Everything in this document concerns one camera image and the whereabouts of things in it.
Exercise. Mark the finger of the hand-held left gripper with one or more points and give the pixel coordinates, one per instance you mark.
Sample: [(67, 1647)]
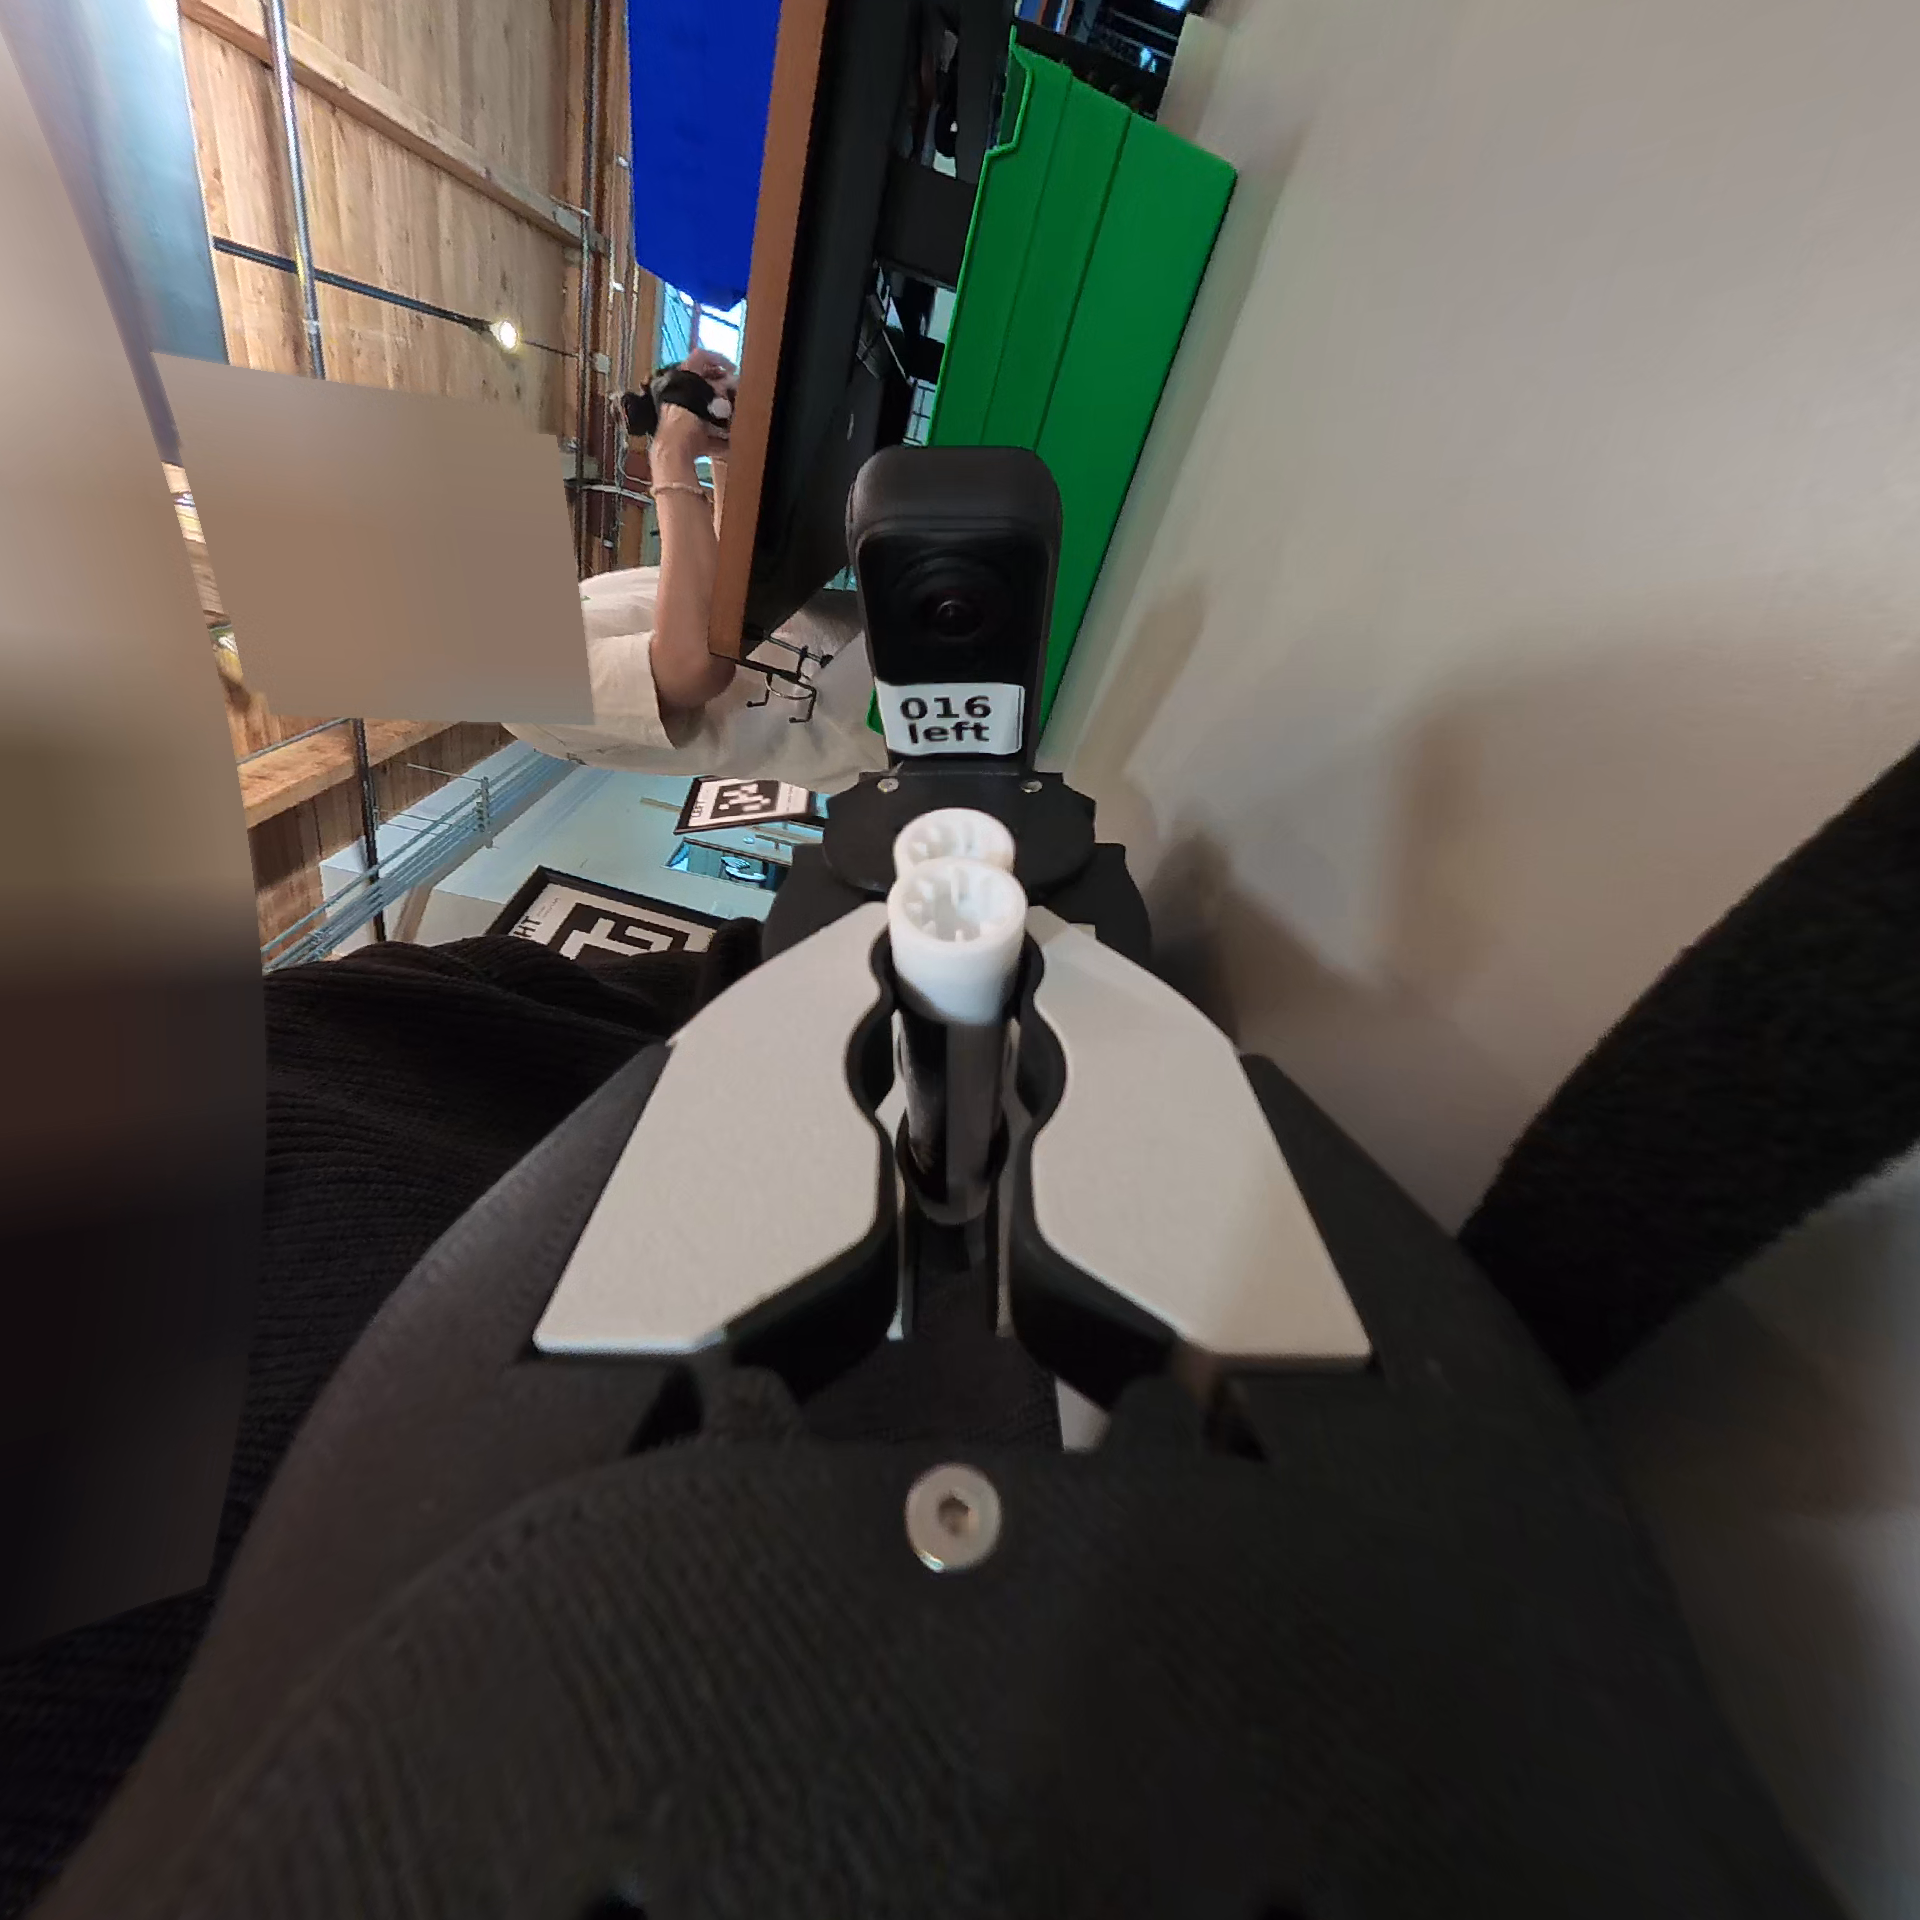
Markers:
[(900, 1260), (997, 1254)]

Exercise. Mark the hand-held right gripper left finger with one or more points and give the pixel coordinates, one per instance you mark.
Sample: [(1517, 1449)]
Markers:
[(720, 1185)]

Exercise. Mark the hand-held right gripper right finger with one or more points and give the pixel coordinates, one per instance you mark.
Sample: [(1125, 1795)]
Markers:
[(1184, 1185)]

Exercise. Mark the black dry erase marker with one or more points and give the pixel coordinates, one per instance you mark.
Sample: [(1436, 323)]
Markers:
[(956, 930), (956, 836)]

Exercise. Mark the wooden edged desk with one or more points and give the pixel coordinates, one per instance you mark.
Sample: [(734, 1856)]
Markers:
[(820, 375)]

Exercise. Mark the green plastic bin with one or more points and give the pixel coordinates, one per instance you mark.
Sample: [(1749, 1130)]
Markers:
[(1095, 375)]

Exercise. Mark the framed fiducial tag board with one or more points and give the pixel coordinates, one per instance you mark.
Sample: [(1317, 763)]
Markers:
[(615, 930)]

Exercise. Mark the person's black knit clothing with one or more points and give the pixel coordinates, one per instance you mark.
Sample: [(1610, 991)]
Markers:
[(422, 1140)]

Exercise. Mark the small fiducial tag sheet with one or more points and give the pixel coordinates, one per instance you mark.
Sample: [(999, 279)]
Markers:
[(744, 804)]

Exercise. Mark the blue plastic bin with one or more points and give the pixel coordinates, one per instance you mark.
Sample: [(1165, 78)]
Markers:
[(706, 136)]

